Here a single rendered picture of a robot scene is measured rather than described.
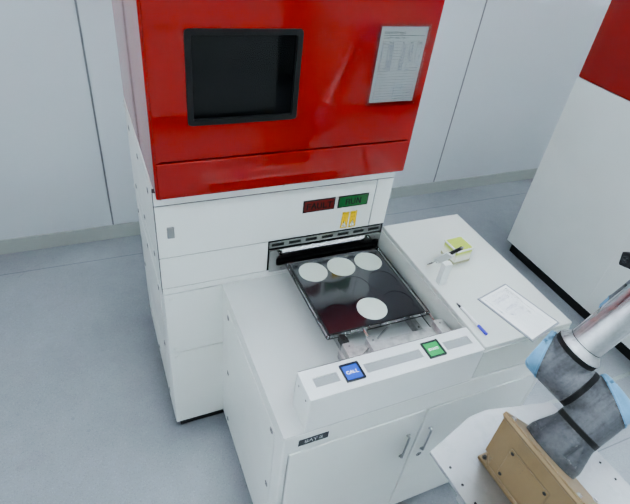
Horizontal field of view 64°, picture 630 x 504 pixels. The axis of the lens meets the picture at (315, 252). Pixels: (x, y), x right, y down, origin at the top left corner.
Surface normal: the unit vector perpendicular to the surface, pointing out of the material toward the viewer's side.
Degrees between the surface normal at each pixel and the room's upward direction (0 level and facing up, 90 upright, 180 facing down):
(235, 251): 90
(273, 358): 0
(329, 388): 0
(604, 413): 50
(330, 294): 0
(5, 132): 90
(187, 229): 90
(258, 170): 90
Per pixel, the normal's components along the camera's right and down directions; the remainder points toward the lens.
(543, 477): -0.90, 0.18
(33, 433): 0.11, -0.78
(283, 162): 0.39, 0.60
